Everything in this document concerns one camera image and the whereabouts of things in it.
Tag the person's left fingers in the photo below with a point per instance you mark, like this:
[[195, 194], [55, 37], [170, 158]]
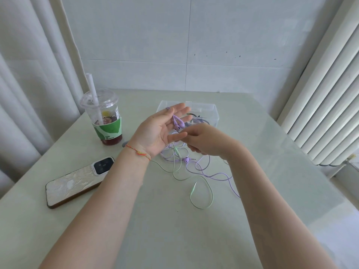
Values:
[[175, 114]]

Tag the white radiator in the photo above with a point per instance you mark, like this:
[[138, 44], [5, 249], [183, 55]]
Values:
[[325, 103]]

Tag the person's right forearm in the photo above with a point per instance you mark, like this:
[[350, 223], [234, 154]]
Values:
[[269, 210]]

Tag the white curtain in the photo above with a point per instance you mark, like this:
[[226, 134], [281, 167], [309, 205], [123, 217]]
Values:
[[30, 89]]

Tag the person's left hand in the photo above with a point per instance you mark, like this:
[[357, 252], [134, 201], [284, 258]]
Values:
[[153, 131]]

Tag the person's left forearm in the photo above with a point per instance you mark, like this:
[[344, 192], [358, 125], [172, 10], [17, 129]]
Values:
[[112, 198]]

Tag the person's right fingers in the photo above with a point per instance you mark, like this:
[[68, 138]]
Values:
[[179, 136]]

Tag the white drinking straw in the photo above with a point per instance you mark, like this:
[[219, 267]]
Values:
[[92, 89]]

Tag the green paper cup sleeve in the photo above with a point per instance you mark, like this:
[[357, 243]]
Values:
[[109, 130]]

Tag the clear plastic storage box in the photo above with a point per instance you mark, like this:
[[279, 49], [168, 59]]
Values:
[[207, 110]]

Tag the person's right hand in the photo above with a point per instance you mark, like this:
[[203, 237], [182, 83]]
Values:
[[209, 141]]

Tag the smartphone with white case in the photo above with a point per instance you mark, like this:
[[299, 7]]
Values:
[[74, 182]]

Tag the clear plastic drink cup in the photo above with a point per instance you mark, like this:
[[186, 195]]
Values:
[[105, 105]]

